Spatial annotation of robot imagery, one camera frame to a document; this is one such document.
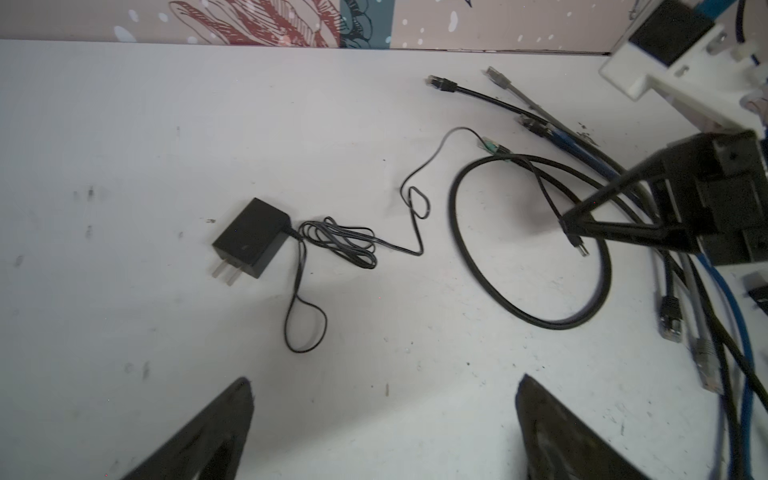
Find black power adapter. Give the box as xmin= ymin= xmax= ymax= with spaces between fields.
xmin=212 ymin=198 xmax=291 ymax=285

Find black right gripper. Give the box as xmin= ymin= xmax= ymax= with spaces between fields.
xmin=560 ymin=130 xmax=767 ymax=266

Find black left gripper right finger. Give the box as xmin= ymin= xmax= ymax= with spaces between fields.
xmin=515 ymin=375 xmax=646 ymax=479

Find grey ethernet cable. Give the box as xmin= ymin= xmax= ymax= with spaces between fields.
xmin=483 ymin=65 xmax=730 ymax=397

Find blue ethernet cable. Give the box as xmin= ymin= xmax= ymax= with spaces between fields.
xmin=518 ymin=115 xmax=758 ymax=480

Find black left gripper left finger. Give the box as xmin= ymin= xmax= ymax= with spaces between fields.
xmin=126 ymin=377 xmax=254 ymax=479

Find black ethernet cable loop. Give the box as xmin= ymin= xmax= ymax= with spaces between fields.
xmin=447 ymin=136 xmax=768 ymax=415

